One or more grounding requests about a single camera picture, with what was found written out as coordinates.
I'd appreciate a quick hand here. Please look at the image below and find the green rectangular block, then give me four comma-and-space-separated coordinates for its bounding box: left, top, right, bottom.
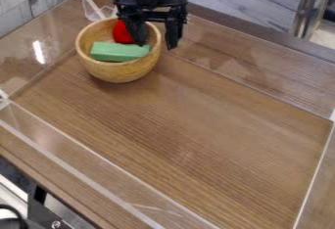
90, 41, 151, 63

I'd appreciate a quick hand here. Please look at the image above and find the black table clamp bracket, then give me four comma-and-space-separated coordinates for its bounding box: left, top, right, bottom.
29, 186, 74, 229

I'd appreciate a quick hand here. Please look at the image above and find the wooden bowl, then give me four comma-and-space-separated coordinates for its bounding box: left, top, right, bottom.
77, 18, 162, 83

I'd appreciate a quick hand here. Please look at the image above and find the red plush strawberry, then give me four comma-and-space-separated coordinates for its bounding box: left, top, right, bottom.
113, 20, 135, 44

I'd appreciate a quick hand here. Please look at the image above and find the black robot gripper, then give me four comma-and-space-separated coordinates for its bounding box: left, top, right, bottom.
114, 0, 189, 50

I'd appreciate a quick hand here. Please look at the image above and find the metal table leg background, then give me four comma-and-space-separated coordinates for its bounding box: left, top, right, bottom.
291, 0, 329, 40

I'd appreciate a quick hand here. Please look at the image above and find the black cable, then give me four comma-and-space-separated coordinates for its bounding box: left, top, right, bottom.
0, 204, 30, 229

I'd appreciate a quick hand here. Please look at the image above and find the clear acrylic corner bracket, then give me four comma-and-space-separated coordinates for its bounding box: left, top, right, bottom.
82, 0, 118, 23

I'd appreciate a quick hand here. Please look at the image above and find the clear acrylic tray wall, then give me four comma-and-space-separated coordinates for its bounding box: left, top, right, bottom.
0, 91, 219, 229

